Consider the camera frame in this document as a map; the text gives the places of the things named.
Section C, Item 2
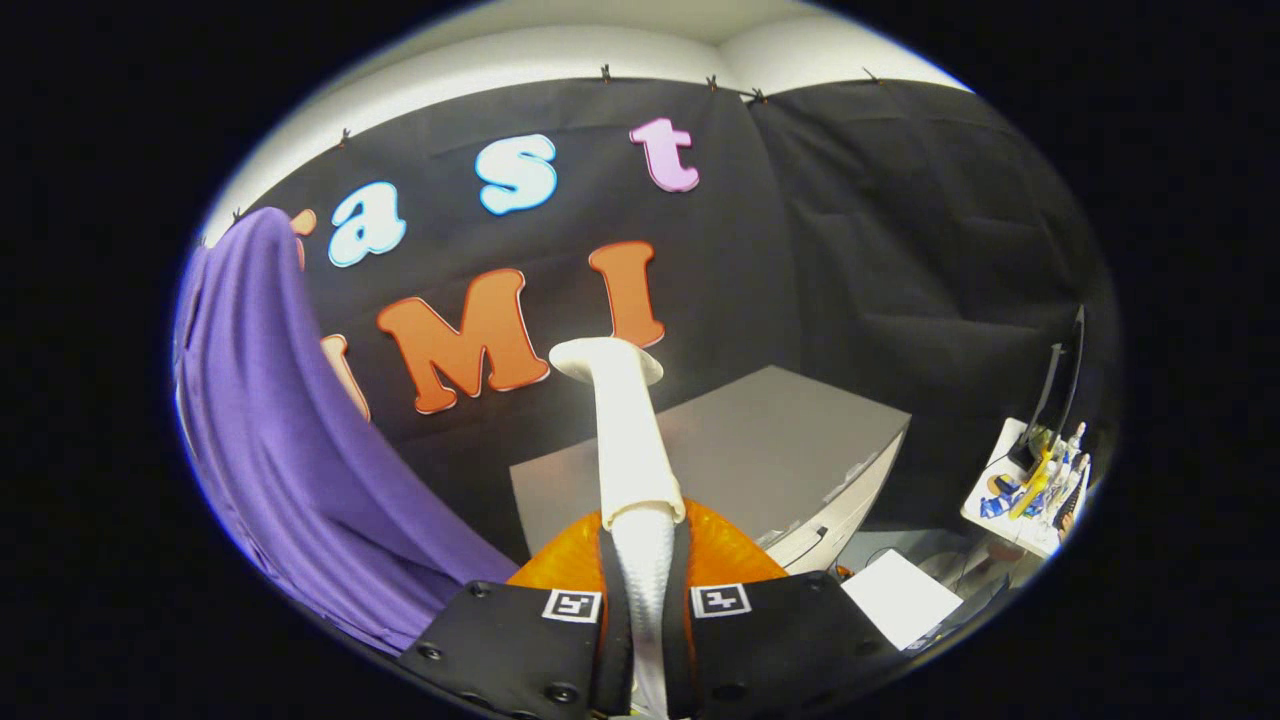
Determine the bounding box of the yellow bottle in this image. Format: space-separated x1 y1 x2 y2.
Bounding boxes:
1010 455 1056 521

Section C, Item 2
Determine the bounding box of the computer monitor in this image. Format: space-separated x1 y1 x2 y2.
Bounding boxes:
1008 305 1089 476

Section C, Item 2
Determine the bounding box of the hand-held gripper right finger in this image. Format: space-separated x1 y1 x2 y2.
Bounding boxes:
665 500 901 720

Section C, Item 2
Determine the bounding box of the purple corduroy jacket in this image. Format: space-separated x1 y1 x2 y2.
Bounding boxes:
172 207 521 656

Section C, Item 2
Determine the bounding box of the grey cabinet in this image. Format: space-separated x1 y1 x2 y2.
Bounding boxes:
510 365 913 576

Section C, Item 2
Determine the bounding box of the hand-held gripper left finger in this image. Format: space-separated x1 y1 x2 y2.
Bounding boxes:
398 505 636 720

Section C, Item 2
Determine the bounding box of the white garment steamer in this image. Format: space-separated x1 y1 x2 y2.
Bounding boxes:
548 337 689 720

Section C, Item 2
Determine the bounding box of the white side table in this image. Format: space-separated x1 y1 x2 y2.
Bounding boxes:
960 417 1091 558

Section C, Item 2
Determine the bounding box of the white drawer unit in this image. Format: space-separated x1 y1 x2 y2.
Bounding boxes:
840 548 966 651

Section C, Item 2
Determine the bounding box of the group of small bottles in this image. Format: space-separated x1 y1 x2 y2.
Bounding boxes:
1030 420 1091 531

